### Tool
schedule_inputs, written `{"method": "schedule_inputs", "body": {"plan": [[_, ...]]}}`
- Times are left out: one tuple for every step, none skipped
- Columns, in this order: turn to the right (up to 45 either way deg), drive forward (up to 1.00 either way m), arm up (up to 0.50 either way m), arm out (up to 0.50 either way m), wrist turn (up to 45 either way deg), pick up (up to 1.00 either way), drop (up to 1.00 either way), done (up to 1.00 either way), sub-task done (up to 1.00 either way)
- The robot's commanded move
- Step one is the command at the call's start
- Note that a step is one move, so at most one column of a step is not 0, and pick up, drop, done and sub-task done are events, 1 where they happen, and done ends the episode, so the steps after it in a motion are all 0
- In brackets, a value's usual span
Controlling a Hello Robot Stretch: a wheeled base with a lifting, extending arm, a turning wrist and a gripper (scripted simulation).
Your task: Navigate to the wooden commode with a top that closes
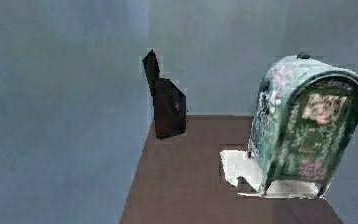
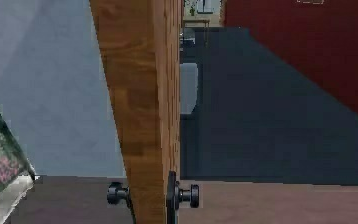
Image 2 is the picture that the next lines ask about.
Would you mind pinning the wooden room door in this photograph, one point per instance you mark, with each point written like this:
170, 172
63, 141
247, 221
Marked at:
140, 100

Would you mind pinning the black round door knob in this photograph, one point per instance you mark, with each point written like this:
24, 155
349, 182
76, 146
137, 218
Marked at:
117, 193
187, 195

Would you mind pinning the wooden table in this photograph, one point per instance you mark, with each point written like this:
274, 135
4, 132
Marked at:
197, 22

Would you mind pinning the green house plant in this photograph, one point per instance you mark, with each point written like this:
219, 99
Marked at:
191, 9

